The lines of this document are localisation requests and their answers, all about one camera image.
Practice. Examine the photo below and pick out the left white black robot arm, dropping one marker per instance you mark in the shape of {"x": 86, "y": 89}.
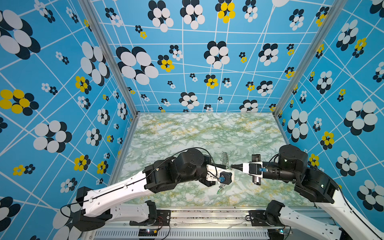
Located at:
{"x": 105, "y": 205}

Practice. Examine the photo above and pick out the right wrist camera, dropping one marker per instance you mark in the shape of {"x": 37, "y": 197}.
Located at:
{"x": 256, "y": 168}

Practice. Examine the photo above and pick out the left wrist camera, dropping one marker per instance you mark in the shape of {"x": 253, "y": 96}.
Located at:
{"x": 225, "y": 176}

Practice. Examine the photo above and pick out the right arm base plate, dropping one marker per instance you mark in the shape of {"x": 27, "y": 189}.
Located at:
{"x": 260, "y": 218}

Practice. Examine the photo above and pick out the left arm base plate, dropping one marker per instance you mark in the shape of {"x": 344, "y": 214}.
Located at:
{"x": 161, "y": 218}

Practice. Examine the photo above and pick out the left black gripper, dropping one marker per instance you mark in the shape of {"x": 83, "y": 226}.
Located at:
{"x": 208, "y": 159}

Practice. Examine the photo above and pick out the right aluminium corner post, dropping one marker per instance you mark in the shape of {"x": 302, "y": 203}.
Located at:
{"x": 320, "y": 36}

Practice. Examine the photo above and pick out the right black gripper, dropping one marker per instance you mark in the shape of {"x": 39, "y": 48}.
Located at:
{"x": 257, "y": 158}

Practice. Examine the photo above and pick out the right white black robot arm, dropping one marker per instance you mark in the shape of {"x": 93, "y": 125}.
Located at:
{"x": 290, "y": 165}

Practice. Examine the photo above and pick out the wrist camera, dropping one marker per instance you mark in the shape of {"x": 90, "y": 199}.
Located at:
{"x": 256, "y": 168}
{"x": 225, "y": 176}

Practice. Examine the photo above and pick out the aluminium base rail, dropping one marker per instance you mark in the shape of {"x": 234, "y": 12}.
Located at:
{"x": 226, "y": 223}

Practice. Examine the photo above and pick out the aluminium corner post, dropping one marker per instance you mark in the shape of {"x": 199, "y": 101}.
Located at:
{"x": 320, "y": 36}
{"x": 91, "y": 16}

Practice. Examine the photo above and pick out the left aluminium corner post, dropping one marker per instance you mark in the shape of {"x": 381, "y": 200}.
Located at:
{"x": 91, "y": 16}

